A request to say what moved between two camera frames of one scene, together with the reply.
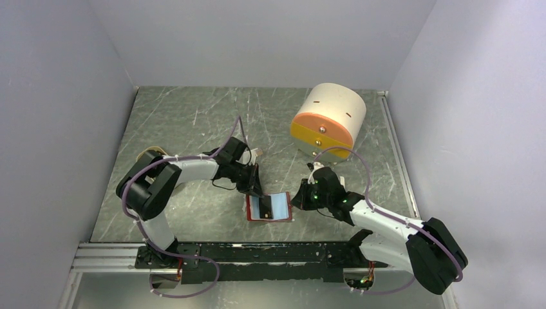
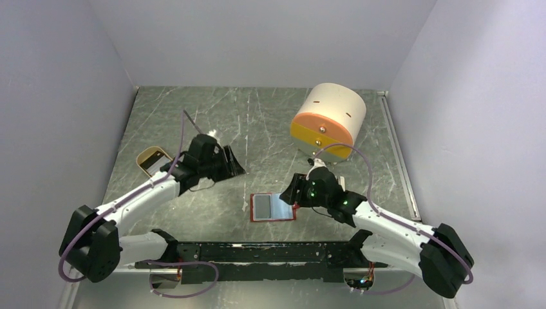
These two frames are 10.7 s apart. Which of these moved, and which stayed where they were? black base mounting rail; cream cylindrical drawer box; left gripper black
Moved: left gripper black
Stayed: black base mounting rail; cream cylindrical drawer box
